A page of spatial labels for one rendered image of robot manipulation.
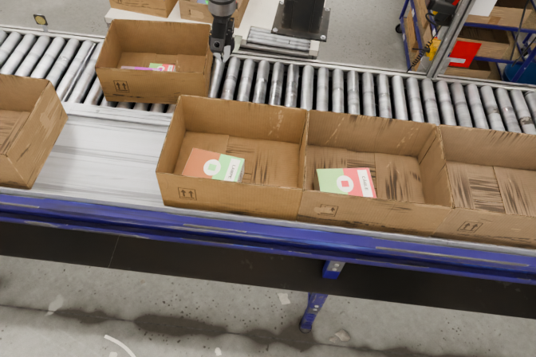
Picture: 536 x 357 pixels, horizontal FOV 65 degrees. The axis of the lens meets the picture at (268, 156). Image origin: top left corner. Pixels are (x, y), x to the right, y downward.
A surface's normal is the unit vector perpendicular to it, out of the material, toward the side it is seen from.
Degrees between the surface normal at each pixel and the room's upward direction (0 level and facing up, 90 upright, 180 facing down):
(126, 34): 90
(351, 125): 90
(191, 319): 0
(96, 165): 0
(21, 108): 89
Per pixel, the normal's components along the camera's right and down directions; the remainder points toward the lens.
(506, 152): -0.10, 0.79
